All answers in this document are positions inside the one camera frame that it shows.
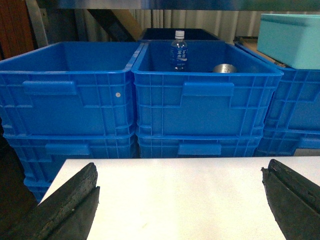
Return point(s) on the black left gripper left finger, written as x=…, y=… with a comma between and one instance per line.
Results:
x=67, y=214

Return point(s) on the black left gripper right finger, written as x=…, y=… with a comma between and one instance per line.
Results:
x=294, y=201

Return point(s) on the right lower blue crate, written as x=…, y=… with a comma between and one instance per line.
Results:
x=280, y=142

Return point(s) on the left lower blue crate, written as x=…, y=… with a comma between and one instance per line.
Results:
x=43, y=156

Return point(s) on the right upper blue crate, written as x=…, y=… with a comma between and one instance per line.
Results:
x=295, y=105

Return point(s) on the middle lower blue crate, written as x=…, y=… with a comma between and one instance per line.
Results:
x=197, y=146

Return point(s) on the left upper blue crate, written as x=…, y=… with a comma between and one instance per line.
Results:
x=70, y=89

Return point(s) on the blue crate with bottle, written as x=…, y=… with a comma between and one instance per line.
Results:
x=198, y=101

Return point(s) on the silver metal cup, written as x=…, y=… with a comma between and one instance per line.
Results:
x=224, y=68

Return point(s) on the teal plastic box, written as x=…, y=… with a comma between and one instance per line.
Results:
x=292, y=39

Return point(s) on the clear water bottle blue label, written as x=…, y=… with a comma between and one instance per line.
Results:
x=179, y=51

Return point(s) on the dark navy rear crate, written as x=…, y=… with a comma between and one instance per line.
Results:
x=170, y=34

